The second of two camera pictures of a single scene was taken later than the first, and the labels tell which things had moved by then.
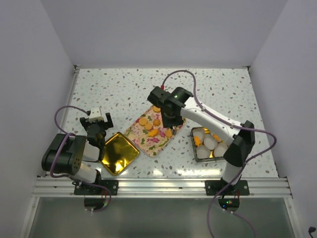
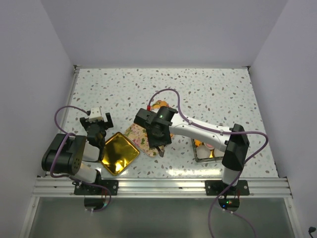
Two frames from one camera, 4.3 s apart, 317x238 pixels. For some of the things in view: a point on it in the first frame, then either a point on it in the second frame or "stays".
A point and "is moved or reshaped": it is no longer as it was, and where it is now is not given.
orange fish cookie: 197,141 stays
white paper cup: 202,152 stays
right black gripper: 167,123 to 153,142
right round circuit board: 230,204 stays
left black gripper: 85,122 stays
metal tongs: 174,132 is moved or reshaped
